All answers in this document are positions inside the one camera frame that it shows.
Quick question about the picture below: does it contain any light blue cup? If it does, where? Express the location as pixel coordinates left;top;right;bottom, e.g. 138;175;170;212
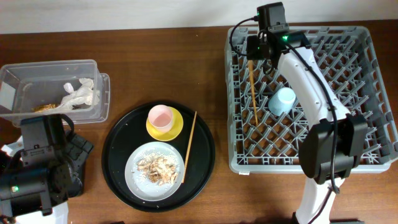
268;87;296;116

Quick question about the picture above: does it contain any yellow bowl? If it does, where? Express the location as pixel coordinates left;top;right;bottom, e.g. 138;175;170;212
146;106;183;141

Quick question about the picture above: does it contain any pink cup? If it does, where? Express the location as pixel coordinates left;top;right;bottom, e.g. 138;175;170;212
148;105;174;133

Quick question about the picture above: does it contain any peanut shells and rice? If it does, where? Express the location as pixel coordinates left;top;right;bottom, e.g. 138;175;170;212
137;152;179;185

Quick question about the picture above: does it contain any grey round plate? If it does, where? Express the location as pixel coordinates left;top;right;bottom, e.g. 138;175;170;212
124;141;184;202

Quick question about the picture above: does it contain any white tissue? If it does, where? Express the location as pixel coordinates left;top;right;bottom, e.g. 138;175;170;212
57;78;100;111

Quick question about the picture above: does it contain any gold foil wrapper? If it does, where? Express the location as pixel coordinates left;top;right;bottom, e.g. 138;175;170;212
32;104;58;113

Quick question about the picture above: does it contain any wooden chopstick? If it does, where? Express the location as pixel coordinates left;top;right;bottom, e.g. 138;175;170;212
247;60;258;126
182;111;197;184

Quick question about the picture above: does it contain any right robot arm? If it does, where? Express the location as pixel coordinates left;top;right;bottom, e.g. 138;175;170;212
248;2;368;223

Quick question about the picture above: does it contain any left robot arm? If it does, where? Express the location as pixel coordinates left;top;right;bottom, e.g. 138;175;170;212
1;114;94;224

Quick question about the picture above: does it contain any grey dishwasher rack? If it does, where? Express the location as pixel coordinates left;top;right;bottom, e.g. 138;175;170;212
224;26;397;175

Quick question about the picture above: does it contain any round black serving tray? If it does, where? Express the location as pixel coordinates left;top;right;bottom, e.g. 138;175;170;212
101;101;215;212

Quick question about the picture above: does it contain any clear plastic bin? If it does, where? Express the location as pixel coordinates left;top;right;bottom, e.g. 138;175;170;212
1;59;111;127

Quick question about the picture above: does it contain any black rectangular tray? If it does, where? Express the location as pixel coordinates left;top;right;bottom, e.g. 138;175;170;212
65;130;94;198

